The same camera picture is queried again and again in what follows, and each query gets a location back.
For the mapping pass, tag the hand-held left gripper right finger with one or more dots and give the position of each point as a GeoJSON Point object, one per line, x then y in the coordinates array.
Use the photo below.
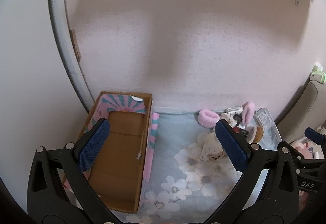
{"type": "Point", "coordinates": [231, 147]}

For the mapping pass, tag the pink plush toy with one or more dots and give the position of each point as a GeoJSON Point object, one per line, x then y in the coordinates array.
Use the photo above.
{"type": "Point", "coordinates": [303, 149]}

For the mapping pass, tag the small white box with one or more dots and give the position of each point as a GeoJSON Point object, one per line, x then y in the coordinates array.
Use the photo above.
{"type": "Point", "coordinates": [234, 109]}

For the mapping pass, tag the brown door hinge plate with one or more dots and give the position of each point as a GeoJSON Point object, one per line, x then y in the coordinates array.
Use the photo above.
{"type": "Point", "coordinates": [75, 45]}

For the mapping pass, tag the white door frame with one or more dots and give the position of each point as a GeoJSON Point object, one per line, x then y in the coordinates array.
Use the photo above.
{"type": "Point", "coordinates": [59, 35]}

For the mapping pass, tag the cream dotted pouch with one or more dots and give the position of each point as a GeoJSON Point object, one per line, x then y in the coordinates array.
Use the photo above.
{"type": "Point", "coordinates": [211, 148]}

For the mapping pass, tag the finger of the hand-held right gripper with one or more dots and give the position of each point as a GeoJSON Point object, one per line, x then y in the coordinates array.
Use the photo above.
{"type": "Point", "coordinates": [315, 136]}

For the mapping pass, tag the beige chair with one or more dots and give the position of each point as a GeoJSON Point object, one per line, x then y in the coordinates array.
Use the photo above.
{"type": "Point", "coordinates": [305, 112]}

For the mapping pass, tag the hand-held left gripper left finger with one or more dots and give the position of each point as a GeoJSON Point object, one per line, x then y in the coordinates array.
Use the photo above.
{"type": "Point", "coordinates": [93, 145]}

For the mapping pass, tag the round black jar lid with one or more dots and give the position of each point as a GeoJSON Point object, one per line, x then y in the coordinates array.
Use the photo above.
{"type": "Point", "coordinates": [238, 118]}

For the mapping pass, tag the pink fluffy scrunchie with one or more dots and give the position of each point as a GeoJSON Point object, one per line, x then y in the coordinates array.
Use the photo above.
{"type": "Point", "coordinates": [248, 111]}
{"type": "Point", "coordinates": [208, 117]}

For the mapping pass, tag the white labelled packet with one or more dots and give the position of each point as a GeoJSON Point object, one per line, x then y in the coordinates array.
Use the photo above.
{"type": "Point", "coordinates": [264, 118]}

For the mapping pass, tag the brown tube with black cap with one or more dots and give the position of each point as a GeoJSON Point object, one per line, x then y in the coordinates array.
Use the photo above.
{"type": "Point", "coordinates": [243, 132]}

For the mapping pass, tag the blue floral cloth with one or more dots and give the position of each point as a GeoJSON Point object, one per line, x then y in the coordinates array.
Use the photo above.
{"type": "Point", "coordinates": [173, 137]}

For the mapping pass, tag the brown makeup puff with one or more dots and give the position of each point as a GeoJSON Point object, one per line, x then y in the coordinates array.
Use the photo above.
{"type": "Point", "coordinates": [257, 134]}

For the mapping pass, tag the pink printed cardboard box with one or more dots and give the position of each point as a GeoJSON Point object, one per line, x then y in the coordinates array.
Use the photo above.
{"type": "Point", "coordinates": [122, 142]}

